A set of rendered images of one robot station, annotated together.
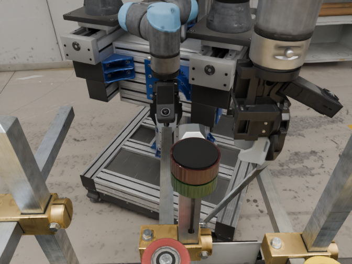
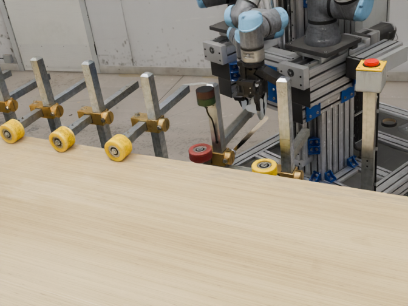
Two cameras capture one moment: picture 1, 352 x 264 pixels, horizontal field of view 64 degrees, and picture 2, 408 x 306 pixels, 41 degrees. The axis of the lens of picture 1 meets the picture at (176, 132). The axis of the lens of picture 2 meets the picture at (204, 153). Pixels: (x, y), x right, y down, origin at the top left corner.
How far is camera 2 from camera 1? 1.51 m
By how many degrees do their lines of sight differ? 28
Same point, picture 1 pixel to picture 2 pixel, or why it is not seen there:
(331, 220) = (283, 146)
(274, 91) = (252, 73)
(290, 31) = (246, 47)
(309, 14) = (251, 42)
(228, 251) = not seen: hidden behind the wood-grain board
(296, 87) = (260, 71)
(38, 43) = not seen: hidden behind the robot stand
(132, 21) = (231, 36)
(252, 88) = (243, 70)
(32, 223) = (150, 124)
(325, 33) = not seen: outside the picture
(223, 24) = (310, 40)
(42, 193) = (157, 110)
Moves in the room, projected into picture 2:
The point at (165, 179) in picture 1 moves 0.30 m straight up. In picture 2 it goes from (226, 132) to (218, 55)
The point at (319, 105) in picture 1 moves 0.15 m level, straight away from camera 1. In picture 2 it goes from (274, 81) to (310, 68)
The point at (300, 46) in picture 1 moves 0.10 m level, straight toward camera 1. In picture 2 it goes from (252, 53) to (227, 63)
